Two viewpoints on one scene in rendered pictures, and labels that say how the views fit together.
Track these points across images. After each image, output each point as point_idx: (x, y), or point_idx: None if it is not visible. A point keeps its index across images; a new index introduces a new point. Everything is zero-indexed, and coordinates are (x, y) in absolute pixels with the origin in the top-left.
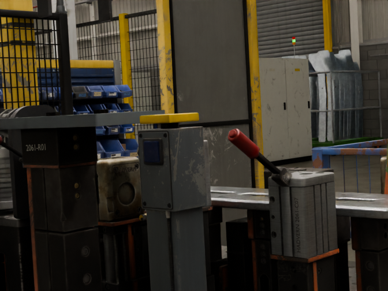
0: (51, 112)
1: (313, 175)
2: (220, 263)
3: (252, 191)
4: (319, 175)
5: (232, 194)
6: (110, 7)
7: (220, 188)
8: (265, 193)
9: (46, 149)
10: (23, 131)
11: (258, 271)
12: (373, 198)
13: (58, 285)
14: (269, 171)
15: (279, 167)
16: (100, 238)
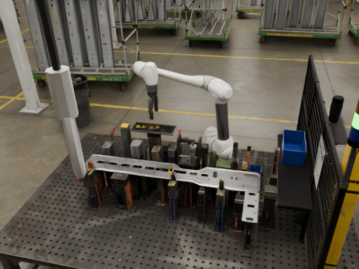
0: (154, 126)
1: (104, 143)
2: (137, 176)
3: (127, 167)
4: (103, 144)
5: (131, 164)
6: (149, 116)
7: (139, 171)
8: (123, 166)
9: None
10: None
11: None
12: (97, 163)
13: None
14: (127, 173)
15: (109, 139)
16: (184, 186)
